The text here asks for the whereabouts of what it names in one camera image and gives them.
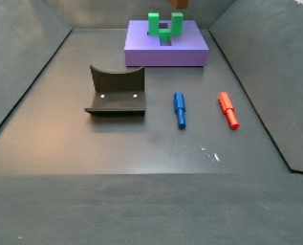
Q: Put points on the brown T-shaped block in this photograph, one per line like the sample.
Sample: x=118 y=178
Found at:
x=179 y=4

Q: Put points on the purple board block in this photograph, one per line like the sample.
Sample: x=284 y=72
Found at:
x=186 y=50

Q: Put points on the blue peg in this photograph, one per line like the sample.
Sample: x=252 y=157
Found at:
x=179 y=108

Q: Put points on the red peg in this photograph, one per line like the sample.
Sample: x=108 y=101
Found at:
x=228 y=110

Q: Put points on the green U-shaped block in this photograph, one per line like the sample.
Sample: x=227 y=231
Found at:
x=164 y=30

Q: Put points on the black curved holder bracket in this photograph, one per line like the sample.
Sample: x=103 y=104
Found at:
x=119 y=92

